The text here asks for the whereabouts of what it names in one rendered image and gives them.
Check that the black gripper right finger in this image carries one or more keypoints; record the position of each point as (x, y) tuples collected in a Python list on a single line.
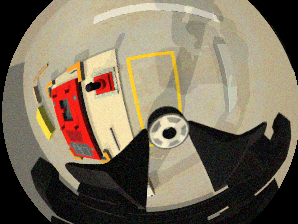
[(221, 152)]

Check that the black wheel with grey hub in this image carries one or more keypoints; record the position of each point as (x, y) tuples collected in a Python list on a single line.
[(167, 117)]

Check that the yellow tape outline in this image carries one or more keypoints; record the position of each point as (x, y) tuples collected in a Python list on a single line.
[(134, 88)]

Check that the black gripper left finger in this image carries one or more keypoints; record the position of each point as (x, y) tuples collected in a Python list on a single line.
[(127, 172)]

